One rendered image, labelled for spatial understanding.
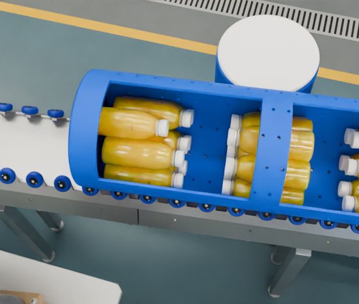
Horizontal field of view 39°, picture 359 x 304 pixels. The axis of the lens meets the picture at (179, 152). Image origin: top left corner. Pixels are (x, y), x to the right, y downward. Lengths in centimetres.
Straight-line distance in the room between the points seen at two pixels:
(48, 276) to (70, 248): 124
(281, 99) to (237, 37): 38
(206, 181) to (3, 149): 57
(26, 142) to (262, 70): 68
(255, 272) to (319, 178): 96
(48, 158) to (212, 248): 104
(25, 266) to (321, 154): 77
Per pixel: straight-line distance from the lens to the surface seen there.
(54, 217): 220
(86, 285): 103
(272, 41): 144
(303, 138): 112
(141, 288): 220
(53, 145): 143
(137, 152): 114
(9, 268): 108
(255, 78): 136
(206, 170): 130
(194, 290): 218
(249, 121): 118
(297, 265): 172
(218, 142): 132
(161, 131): 113
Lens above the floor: 214
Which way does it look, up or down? 63 degrees down
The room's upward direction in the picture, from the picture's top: 3 degrees counter-clockwise
